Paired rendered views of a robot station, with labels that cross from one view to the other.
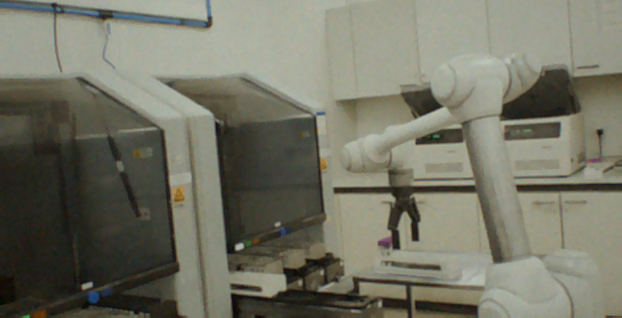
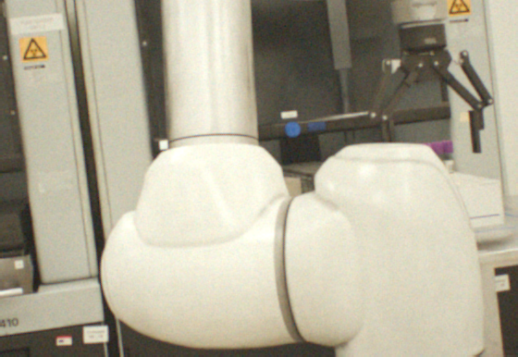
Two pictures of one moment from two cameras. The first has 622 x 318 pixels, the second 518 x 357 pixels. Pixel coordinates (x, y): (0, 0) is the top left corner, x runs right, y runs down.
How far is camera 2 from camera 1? 1.73 m
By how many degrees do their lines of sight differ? 49
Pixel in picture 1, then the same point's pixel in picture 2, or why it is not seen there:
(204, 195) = (95, 54)
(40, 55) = not seen: outside the picture
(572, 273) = (324, 195)
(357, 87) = not seen: outside the picture
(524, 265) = (166, 159)
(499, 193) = not seen: outside the picture
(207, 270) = (101, 178)
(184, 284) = (43, 192)
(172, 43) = not seen: outside the picture
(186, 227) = (50, 102)
